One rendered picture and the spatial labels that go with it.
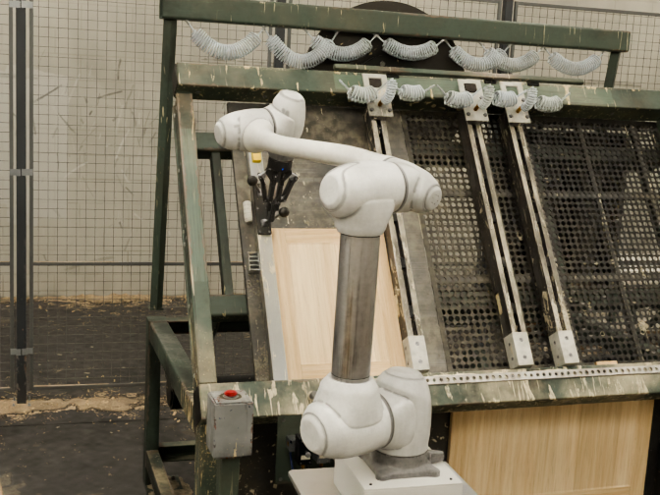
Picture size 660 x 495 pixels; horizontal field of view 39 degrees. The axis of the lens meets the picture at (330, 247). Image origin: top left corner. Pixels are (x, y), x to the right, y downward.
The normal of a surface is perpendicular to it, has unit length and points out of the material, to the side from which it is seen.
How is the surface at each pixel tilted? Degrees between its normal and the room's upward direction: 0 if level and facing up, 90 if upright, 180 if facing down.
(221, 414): 90
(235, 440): 90
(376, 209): 97
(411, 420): 89
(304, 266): 56
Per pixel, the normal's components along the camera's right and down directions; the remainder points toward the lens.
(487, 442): 0.31, 0.18
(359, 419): 0.56, 0.11
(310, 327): 0.29, -0.40
